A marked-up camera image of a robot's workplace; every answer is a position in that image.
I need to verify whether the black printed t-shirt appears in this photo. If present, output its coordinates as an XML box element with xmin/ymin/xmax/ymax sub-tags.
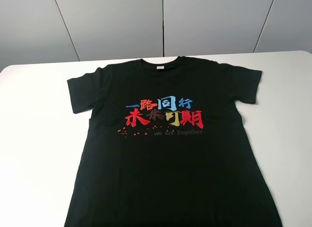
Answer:
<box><xmin>64</xmin><ymin>57</ymin><xmax>282</xmax><ymax>227</ymax></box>

